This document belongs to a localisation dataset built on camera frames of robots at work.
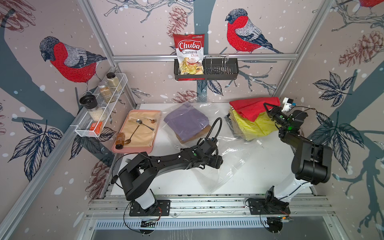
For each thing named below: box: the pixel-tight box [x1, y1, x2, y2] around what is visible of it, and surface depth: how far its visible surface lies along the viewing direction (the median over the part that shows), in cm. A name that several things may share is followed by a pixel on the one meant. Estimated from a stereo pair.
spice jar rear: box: [106, 72, 123, 92], surface depth 83 cm
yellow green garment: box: [230, 107, 279, 141], surface depth 96 cm
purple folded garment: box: [163, 102, 210, 143], surface depth 104 cm
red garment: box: [229, 97, 281, 122], surface depth 86 cm
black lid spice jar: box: [79, 94, 107, 123], surface depth 66 cm
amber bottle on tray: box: [115, 132, 126, 150], surface depth 97 cm
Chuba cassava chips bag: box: [172, 33, 205, 75], surface depth 85 cm
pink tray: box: [111, 109, 162, 155], surface depth 106 cm
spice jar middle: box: [98, 81, 116, 104], surface depth 76 cm
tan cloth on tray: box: [121, 111, 160, 147], surface depth 109 cm
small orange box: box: [89, 121, 103, 135], surface depth 67 cm
